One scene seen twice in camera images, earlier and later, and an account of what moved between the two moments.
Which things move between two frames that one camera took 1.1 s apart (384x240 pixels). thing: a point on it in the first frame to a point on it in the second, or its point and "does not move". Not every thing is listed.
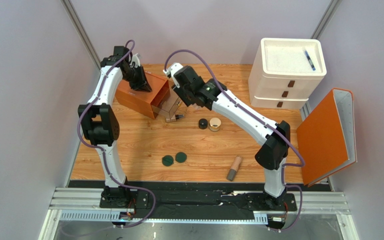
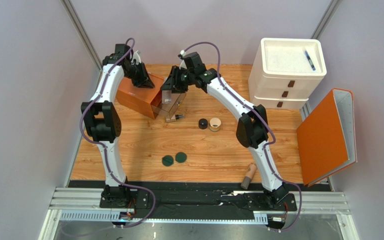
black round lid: x=203 y=123 does not move
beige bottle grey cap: x=235 y=168 to x=249 y=175
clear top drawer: x=166 y=105 does not move
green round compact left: x=167 y=160 does not move
